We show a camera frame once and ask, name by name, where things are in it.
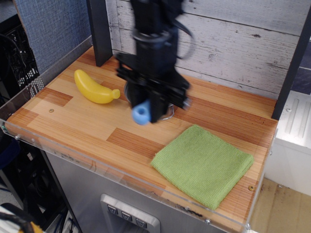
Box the clear acrylic table edge guard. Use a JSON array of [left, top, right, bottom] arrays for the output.
[[0, 47, 277, 233]]

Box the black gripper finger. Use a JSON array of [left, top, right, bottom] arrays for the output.
[[147, 91, 173, 123]]

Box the black vertical post right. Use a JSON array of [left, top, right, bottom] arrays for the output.
[[271, 7, 311, 120]]

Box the small stainless steel pot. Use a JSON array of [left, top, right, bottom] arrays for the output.
[[123, 83, 174, 120]]

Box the white ribbed box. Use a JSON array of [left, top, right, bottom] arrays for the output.
[[264, 91, 311, 195]]

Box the black vertical post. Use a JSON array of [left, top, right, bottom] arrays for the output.
[[86, 0, 113, 67], [271, 7, 311, 120]]

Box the yellow plastic toy banana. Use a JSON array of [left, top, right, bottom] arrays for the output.
[[74, 69, 121, 104]]

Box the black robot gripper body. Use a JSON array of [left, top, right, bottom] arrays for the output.
[[116, 31, 191, 109]]

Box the blue and grey toy spoon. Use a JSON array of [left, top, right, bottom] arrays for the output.
[[132, 99, 151, 125]]

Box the silver dispenser button panel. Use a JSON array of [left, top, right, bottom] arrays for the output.
[[100, 194, 161, 233]]

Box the black plastic crate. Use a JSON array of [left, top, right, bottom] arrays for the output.
[[0, 14, 39, 105]]

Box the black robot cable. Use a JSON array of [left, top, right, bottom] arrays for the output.
[[170, 14, 195, 60]]

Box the green folded towel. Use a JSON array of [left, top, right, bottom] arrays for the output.
[[151, 125, 254, 210]]

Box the black vertical post left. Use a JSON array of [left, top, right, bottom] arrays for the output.
[[86, 0, 113, 67]]

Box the yellow object bottom left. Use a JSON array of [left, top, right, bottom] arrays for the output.
[[22, 222, 44, 233]]

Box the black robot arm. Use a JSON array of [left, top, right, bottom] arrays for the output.
[[116, 0, 192, 125]]

